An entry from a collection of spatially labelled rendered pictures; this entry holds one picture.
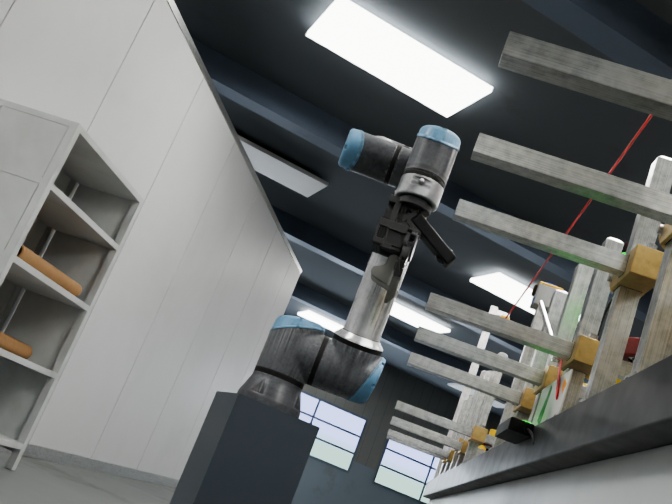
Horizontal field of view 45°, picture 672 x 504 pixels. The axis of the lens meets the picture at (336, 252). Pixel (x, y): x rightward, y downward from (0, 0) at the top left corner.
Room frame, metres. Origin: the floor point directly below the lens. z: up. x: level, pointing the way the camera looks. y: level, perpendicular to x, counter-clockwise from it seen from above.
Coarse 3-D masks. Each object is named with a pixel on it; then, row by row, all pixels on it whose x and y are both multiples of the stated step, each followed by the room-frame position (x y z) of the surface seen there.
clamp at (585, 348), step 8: (584, 336) 1.45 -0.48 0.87; (576, 344) 1.46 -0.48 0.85; (584, 344) 1.45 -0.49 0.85; (592, 344) 1.44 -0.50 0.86; (576, 352) 1.45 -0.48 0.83; (584, 352) 1.45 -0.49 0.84; (592, 352) 1.44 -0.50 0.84; (568, 360) 1.49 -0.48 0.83; (576, 360) 1.45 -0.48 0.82; (584, 360) 1.44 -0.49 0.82; (592, 360) 1.44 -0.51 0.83; (576, 368) 1.50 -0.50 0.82; (584, 368) 1.48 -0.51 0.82
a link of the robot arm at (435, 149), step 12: (420, 132) 1.54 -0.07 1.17; (432, 132) 1.51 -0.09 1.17; (444, 132) 1.51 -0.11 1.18; (420, 144) 1.52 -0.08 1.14; (432, 144) 1.51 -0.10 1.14; (444, 144) 1.51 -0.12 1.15; (456, 144) 1.52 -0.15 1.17; (420, 156) 1.51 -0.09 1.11; (432, 156) 1.51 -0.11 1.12; (444, 156) 1.51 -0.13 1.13; (408, 168) 1.53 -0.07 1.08; (420, 168) 1.51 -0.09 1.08; (432, 168) 1.51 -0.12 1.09; (444, 168) 1.52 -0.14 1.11; (444, 180) 1.53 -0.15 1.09
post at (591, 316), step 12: (612, 240) 1.52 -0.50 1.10; (600, 276) 1.52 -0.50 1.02; (600, 288) 1.52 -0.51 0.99; (588, 300) 1.52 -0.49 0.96; (600, 300) 1.52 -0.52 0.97; (588, 312) 1.52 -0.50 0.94; (600, 312) 1.51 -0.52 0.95; (588, 324) 1.52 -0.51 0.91; (576, 336) 1.53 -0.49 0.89; (564, 372) 1.54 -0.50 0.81; (576, 372) 1.52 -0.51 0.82; (576, 384) 1.51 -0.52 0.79; (576, 396) 1.51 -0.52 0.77; (564, 408) 1.52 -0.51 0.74
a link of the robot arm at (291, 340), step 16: (288, 320) 2.31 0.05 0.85; (304, 320) 2.30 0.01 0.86; (272, 336) 2.33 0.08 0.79; (288, 336) 2.30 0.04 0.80; (304, 336) 2.30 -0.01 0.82; (320, 336) 2.33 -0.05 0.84; (272, 352) 2.31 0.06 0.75; (288, 352) 2.30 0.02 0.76; (304, 352) 2.30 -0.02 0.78; (320, 352) 2.30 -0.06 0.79; (272, 368) 2.30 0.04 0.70; (288, 368) 2.30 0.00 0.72; (304, 368) 2.31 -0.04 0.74; (304, 384) 2.37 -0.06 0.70
